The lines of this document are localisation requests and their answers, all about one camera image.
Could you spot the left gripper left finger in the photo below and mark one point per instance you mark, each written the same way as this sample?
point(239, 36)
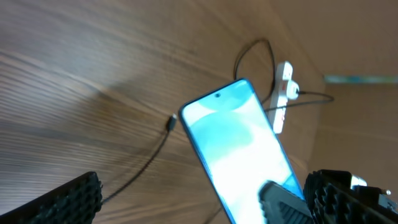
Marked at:
point(77, 201)

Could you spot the brown cardboard backdrop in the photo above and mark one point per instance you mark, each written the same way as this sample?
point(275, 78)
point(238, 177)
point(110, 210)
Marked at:
point(353, 43)

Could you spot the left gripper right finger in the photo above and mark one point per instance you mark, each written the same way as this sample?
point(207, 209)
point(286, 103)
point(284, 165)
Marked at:
point(328, 197)

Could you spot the white power strip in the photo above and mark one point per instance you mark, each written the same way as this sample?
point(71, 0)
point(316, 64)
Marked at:
point(276, 112)

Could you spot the blue Samsung Galaxy smartphone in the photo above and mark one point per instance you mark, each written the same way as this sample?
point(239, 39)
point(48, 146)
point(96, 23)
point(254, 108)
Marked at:
point(239, 151)

